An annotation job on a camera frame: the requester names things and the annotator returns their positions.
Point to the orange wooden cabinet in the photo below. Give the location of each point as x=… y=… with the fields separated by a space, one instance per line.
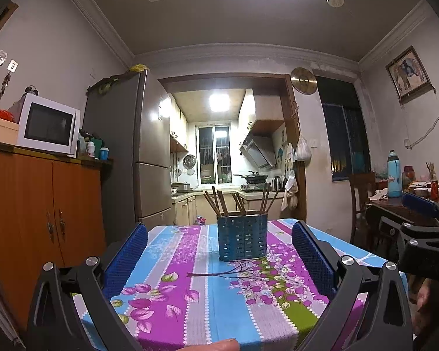
x=22 y=208

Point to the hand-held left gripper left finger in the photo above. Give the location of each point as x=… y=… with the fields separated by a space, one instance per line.
x=126 y=259

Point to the beige wall cabinet row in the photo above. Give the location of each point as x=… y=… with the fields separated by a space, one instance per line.
x=177 y=124

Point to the round wall-hung strainer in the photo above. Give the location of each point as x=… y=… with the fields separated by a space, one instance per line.
x=189 y=161

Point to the white wall socket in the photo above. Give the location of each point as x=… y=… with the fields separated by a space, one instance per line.
x=13 y=65

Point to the white bottle red label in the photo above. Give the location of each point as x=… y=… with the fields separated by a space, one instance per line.
x=91 y=150

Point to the brown three-door refrigerator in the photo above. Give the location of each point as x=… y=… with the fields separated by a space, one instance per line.
x=120 y=135

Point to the steel electric kettle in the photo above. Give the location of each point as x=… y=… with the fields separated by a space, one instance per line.
x=276 y=183

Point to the twin-bell alarm clock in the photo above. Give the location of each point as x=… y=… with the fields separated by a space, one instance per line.
x=31 y=91

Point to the framed elephant picture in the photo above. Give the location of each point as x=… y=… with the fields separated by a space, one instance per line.
x=409 y=74

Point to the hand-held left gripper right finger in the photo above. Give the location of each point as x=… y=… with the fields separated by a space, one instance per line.
x=314 y=259

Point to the white hanging plastic bag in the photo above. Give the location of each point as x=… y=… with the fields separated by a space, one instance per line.
x=303 y=151

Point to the blue lidded jar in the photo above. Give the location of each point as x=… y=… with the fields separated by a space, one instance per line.
x=104 y=153

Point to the beige kitchen base cabinets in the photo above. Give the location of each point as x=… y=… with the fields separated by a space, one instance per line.
x=184 y=208

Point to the blue thermos bottle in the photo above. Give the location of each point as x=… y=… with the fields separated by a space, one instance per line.
x=394 y=175

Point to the white microwave oven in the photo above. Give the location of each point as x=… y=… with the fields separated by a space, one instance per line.
x=47 y=126

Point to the perforated metal utensil holder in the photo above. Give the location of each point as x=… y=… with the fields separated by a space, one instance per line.
x=241 y=237

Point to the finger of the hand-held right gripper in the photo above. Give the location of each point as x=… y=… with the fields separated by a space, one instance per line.
x=419 y=204
x=406 y=228

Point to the yellow plastic bag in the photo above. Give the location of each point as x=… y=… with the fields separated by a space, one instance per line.
x=138 y=68

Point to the person's left hand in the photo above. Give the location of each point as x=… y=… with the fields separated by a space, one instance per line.
x=212 y=345

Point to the green plastic container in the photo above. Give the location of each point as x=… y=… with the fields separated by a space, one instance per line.
x=98 y=144

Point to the beige cabinet above hood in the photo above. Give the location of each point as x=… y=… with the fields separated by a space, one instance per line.
x=263 y=111

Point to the steel range hood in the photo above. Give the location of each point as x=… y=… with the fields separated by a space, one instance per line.
x=258 y=151

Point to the round brass wall plate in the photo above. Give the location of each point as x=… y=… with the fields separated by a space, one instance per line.
x=303 y=80

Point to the floral striped tablecloth table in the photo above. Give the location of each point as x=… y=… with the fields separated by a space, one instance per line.
x=205 y=299

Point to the black wok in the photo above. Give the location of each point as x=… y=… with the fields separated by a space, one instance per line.
x=254 y=178

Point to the person's right hand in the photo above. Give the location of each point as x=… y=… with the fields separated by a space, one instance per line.
x=426 y=298

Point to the bunch of wooden chopsticks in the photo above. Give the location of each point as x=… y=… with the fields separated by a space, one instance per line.
x=222 y=204

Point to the barred kitchen window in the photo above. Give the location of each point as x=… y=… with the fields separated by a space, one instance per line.
x=213 y=153

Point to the feathered dreamcatcher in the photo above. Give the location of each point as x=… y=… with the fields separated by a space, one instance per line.
x=3 y=87

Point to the red round object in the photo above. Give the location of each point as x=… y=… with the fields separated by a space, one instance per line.
x=3 y=114

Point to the plastic bottles on floor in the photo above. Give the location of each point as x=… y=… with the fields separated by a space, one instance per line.
x=201 y=220

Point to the steel cooking pot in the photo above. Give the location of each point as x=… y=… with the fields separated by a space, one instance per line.
x=181 y=187

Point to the cluttered wooden side table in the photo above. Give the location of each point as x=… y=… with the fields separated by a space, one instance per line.
x=387 y=208

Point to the red jar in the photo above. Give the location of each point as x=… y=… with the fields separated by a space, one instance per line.
x=408 y=176

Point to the white storage box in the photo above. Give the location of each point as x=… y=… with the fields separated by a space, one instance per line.
x=0 y=128

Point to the hanging kitchen cloths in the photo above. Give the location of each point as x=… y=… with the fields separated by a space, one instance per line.
x=289 y=190

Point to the square kitchen ceiling light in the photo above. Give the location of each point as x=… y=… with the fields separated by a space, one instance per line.
x=218 y=103

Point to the dark wooden chair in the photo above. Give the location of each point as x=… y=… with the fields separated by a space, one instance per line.
x=362 y=190

